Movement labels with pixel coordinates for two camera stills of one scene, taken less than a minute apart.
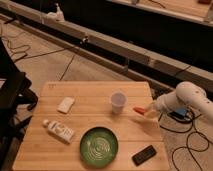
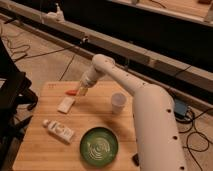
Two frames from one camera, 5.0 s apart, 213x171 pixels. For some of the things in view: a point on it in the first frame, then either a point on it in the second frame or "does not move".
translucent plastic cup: [118, 100] does not move
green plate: [99, 147] does not move
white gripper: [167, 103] -> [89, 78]
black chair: [14, 86] does not move
